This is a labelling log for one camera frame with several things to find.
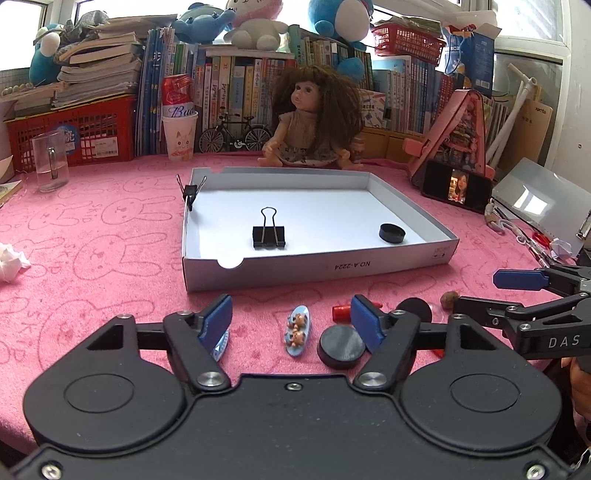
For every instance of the black smartphone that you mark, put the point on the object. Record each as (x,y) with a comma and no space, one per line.
(457,184)

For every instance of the pink triangular toy house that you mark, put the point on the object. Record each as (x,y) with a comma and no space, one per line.
(461,124)

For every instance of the white cardboard box tray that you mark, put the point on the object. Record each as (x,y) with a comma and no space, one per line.
(323,207)

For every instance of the grid pattern board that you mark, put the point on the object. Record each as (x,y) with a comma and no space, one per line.
(11,78)

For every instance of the row of blue spine books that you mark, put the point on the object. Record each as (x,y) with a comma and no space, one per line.
(420,92)

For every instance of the brown haired doll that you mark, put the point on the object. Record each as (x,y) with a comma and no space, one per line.
(304,124)

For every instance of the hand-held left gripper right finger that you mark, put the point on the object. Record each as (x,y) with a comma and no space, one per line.
(367,323)

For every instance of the white pink bunny plush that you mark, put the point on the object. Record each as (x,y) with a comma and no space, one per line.
(256,27)

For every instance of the large blue plush toy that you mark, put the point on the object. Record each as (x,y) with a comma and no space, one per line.
(337,21)

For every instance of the red beer can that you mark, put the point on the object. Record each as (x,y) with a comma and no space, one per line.
(178,94)

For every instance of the blue elephant plush toy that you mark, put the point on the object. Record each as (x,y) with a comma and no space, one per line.
(198,25)

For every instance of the pink bunny print tablecloth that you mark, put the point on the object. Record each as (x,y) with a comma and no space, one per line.
(115,240)

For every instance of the row of green spine books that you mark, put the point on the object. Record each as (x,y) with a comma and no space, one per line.
(323,53)

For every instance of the small black binder clip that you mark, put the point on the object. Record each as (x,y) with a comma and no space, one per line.
(190,191)

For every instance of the small brown lid jar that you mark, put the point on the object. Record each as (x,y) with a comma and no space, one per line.
(358,150)

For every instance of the red plastic crate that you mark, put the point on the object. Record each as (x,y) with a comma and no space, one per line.
(97,124)

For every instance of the small blue plush toy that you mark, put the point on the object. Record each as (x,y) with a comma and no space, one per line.
(44,53)

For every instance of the white plastic pipes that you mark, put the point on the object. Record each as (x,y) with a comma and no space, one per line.
(517,106)

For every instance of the black miniature bicycle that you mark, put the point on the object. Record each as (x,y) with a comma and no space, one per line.
(211,140)

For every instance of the blue bear hair clip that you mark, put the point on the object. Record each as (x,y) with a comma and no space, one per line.
(298,332)

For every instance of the white cat print paper cup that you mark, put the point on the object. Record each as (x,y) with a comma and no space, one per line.
(180,136)

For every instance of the row of colourful books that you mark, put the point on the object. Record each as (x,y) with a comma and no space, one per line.
(240,87)

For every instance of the grey plastic folder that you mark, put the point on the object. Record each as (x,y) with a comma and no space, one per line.
(540,194)

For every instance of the stack of worn books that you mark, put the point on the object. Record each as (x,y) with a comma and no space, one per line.
(101,69)

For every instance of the crumpled white tissue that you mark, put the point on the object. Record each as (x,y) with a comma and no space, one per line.
(11,263)

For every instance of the long red crayon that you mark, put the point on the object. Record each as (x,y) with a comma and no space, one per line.
(342,311)

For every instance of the brown nut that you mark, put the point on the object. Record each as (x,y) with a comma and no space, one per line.
(449,299)

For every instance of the colourful printed carton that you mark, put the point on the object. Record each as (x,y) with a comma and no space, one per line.
(373,108)

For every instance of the large black binder clip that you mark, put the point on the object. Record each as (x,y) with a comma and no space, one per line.
(269,237)

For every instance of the black round disc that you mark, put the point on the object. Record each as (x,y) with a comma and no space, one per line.
(392,232)
(340,346)
(415,310)

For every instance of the book with loose page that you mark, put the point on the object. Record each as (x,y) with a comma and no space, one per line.
(7,191)

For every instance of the red plastic basket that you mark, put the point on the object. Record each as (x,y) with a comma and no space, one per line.
(406,44)

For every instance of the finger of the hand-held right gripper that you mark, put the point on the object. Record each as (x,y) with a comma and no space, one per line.
(489,311)
(517,279)

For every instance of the row of thin blue books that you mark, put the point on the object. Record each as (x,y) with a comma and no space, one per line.
(154,83)

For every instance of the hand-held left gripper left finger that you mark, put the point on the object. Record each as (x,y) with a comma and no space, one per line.
(219,318)

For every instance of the folded white paper ball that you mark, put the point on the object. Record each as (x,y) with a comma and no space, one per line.
(563,249)

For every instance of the light blue dotted hair clip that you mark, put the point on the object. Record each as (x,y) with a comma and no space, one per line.
(220,348)

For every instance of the wooden drawer box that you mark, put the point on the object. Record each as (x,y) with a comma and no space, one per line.
(392,145)

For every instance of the white shelf board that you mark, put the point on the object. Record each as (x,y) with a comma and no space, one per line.
(249,50)

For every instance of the blue paper bag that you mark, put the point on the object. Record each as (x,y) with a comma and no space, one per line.
(471,60)

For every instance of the glass mug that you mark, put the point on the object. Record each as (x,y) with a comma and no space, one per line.
(51,161)

